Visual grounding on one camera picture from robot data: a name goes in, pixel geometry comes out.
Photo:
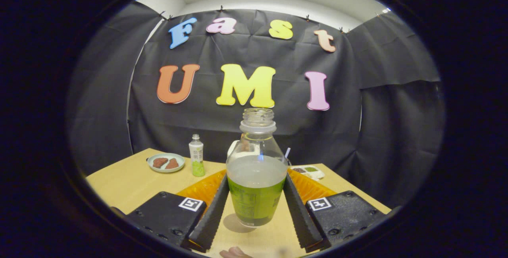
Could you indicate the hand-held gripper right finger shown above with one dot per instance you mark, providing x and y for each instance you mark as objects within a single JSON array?
[{"x": 297, "y": 214}]

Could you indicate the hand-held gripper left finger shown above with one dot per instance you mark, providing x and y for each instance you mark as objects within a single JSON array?
[{"x": 212, "y": 214}]

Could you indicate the green label juice bottle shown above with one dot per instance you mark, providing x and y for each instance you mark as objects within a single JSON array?
[{"x": 256, "y": 202}]

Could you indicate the small white label bottle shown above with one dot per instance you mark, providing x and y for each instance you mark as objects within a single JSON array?
[{"x": 197, "y": 156}]

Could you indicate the white food tray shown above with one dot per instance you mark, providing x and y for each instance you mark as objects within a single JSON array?
[{"x": 311, "y": 172}]

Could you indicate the white straw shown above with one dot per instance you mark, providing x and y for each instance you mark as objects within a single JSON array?
[{"x": 287, "y": 153}]

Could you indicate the brown meat piece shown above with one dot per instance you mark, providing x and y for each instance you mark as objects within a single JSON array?
[
  {"x": 160, "y": 162},
  {"x": 172, "y": 164}
]

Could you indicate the white toaster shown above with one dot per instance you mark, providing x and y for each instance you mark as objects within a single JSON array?
[{"x": 232, "y": 147}]

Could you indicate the pale green plate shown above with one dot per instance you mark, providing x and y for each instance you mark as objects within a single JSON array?
[{"x": 151, "y": 166}]

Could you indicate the wooden table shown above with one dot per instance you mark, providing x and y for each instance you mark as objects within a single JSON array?
[{"x": 127, "y": 182}]

